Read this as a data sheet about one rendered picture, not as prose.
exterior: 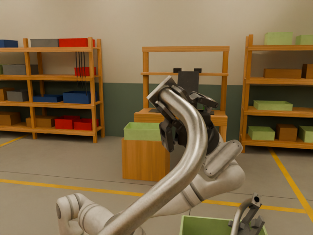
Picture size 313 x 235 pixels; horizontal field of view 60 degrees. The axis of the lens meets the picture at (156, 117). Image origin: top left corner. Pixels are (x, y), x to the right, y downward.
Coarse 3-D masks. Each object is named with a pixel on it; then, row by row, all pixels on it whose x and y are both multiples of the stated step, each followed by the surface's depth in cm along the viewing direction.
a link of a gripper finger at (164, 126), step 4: (160, 108) 45; (160, 112) 46; (164, 112) 46; (164, 116) 46; (168, 116) 46; (164, 120) 48; (168, 120) 47; (164, 124) 48; (168, 124) 48; (164, 128) 48
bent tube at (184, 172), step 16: (160, 96) 46; (176, 96) 44; (176, 112) 43; (192, 112) 41; (192, 128) 39; (192, 144) 38; (192, 160) 36; (176, 176) 36; (192, 176) 36; (160, 192) 36; (176, 192) 36; (128, 208) 37; (144, 208) 36; (160, 208) 37; (112, 224) 37; (128, 224) 36
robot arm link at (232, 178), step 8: (232, 168) 65; (240, 168) 66; (200, 176) 68; (224, 176) 64; (232, 176) 64; (240, 176) 64; (192, 184) 67; (200, 184) 66; (208, 184) 65; (216, 184) 65; (224, 184) 64; (232, 184) 64; (240, 184) 65; (200, 192) 66; (208, 192) 66; (216, 192) 66; (224, 192) 67
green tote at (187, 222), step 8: (184, 216) 144; (192, 216) 144; (184, 224) 145; (192, 224) 144; (200, 224) 144; (208, 224) 143; (216, 224) 142; (224, 224) 141; (184, 232) 146; (192, 232) 145; (200, 232) 144; (208, 232) 144; (216, 232) 143; (224, 232) 142; (264, 232) 131
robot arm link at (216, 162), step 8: (224, 144) 54; (232, 144) 53; (240, 144) 52; (216, 152) 54; (224, 152) 53; (232, 152) 52; (240, 152) 53; (208, 160) 54; (216, 160) 53; (224, 160) 52; (232, 160) 53; (208, 168) 53; (216, 168) 52; (224, 168) 52; (208, 176) 52; (216, 176) 52
